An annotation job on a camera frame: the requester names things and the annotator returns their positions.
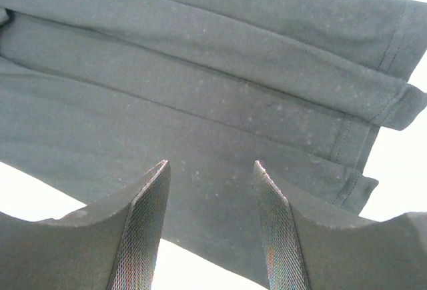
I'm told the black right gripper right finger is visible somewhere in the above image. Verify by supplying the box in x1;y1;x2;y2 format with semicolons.
254;162;426;289

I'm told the black t-shirt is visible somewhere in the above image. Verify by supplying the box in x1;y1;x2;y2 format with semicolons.
1;0;426;285

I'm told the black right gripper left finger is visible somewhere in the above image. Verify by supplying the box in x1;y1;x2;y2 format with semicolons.
1;160;171;289

